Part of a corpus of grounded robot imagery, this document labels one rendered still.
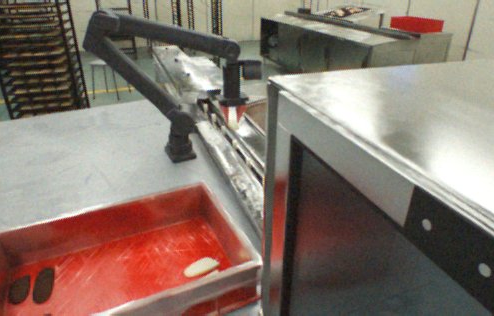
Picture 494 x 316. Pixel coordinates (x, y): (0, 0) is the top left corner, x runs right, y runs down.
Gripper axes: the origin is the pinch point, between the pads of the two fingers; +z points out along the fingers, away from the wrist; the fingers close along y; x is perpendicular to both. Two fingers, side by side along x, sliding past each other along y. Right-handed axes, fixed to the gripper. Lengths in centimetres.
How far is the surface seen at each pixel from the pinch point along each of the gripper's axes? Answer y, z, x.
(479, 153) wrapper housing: -17, -37, -97
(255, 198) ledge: -5.6, 7.2, -36.5
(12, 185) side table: -71, 11, 1
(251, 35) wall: 270, 77, 701
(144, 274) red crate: -36, 11, -50
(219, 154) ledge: -7.5, 7.2, -8.7
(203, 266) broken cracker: -24, 10, -53
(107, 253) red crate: -43, 11, -41
